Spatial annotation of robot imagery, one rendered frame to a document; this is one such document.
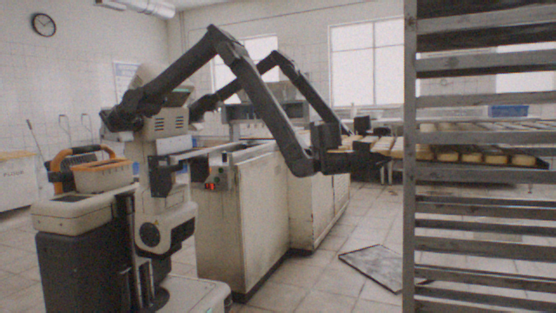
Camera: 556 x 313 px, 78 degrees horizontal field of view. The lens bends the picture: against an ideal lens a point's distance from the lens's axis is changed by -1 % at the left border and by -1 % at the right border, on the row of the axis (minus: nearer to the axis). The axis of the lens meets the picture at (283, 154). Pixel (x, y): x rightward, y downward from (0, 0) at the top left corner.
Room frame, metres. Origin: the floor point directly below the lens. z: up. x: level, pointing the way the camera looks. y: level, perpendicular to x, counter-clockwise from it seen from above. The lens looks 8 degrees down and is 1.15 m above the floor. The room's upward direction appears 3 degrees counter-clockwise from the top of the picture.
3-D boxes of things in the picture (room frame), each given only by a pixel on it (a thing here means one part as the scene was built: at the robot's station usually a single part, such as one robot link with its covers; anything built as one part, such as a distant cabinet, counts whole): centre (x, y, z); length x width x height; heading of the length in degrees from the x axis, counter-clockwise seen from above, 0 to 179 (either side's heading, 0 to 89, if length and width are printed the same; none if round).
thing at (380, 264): (2.29, -0.68, 0.02); 0.60 x 0.40 x 0.03; 26
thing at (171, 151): (1.39, 0.42, 0.93); 0.28 x 0.16 x 0.22; 159
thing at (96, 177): (1.54, 0.80, 0.87); 0.23 x 0.15 x 0.11; 159
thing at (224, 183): (1.92, 0.41, 0.77); 0.24 x 0.04 x 0.14; 67
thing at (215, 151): (2.88, 0.17, 0.87); 2.01 x 0.03 x 0.07; 157
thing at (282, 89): (2.72, 0.08, 1.25); 0.56 x 0.29 x 0.14; 67
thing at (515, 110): (4.32, -2.79, 0.95); 0.40 x 0.30 x 0.14; 67
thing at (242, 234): (2.26, 0.27, 0.45); 0.70 x 0.34 x 0.90; 157
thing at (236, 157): (2.77, -0.10, 0.87); 2.01 x 0.03 x 0.07; 157
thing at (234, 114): (2.72, 0.08, 1.01); 0.72 x 0.33 x 0.34; 67
